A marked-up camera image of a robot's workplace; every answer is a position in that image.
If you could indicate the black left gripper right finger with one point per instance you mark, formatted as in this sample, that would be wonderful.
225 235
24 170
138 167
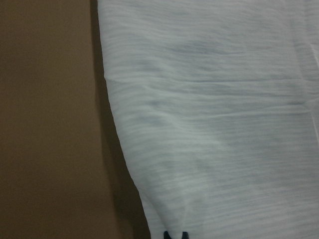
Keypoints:
185 235

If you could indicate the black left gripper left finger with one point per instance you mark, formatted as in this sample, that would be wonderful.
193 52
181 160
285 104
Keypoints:
166 235

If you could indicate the light blue button-up shirt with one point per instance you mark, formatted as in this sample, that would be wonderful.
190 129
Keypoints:
216 107

